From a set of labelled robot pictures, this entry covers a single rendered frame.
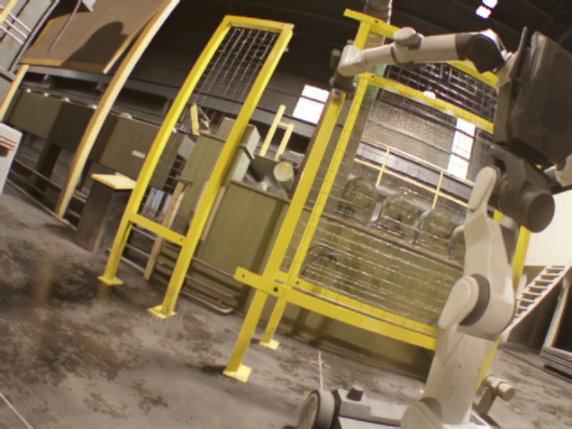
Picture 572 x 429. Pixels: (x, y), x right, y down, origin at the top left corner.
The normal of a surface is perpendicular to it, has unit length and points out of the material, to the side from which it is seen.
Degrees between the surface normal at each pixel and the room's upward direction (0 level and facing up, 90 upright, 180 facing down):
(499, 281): 57
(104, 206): 90
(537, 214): 116
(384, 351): 90
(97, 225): 90
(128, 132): 90
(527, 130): 130
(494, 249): 71
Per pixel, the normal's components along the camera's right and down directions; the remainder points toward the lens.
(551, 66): -0.37, 0.22
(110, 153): -0.09, -0.13
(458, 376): 0.13, -0.34
